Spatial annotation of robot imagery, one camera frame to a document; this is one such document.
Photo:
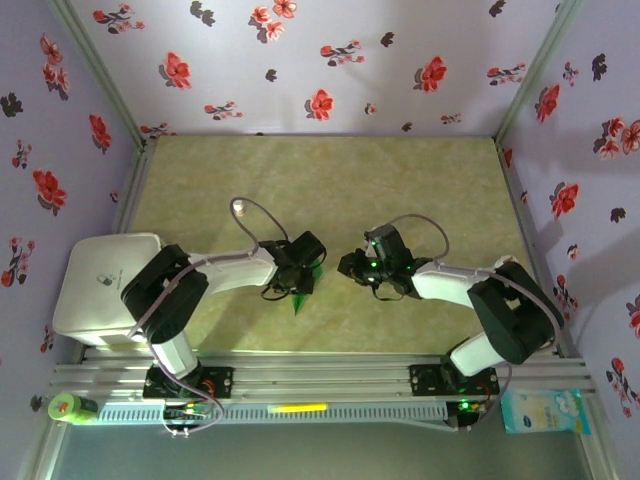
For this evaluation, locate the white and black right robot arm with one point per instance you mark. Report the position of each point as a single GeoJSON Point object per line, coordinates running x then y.
{"type": "Point", "coordinates": [445, 280]}

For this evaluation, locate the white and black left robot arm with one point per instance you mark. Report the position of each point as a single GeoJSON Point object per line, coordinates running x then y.
{"type": "Point", "coordinates": [240, 272]}

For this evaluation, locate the small black electronics board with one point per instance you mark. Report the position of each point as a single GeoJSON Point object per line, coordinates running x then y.
{"type": "Point", "coordinates": [467, 407]}
{"type": "Point", "coordinates": [187, 412]}

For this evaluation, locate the white plastic storage box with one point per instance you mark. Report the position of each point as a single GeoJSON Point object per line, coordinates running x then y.
{"type": "Point", "coordinates": [85, 310]}

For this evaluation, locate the blue wet wipes packet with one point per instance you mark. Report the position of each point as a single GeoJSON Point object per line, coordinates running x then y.
{"type": "Point", "coordinates": [545, 412]}

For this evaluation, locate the green cylinder container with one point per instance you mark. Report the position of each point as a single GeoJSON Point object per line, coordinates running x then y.
{"type": "Point", "coordinates": [65, 407]}

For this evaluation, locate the long aluminium base rail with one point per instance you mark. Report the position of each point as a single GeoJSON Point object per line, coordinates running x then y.
{"type": "Point", "coordinates": [320, 380]}

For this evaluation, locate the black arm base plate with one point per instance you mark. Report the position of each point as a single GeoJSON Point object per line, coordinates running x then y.
{"type": "Point", "coordinates": [425, 380]}
{"type": "Point", "coordinates": [222, 382]}

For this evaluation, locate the aluminium side rail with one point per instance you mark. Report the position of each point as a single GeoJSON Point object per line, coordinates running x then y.
{"type": "Point", "coordinates": [530, 200]}
{"type": "Point", "coordinates": [131, 195]}

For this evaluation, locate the aluminium corner post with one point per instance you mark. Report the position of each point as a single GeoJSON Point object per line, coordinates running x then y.
{"type": "Point", "coordinates": [95, 65]}
{"type": "Point", "coordinates": [537, 65]}

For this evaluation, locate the aluminium frame bar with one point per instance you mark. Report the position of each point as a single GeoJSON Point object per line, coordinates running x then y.
{"type": "Point", "coordinates": [42, 450]}
{"type": "Point", "coordinates": [600, 445]}

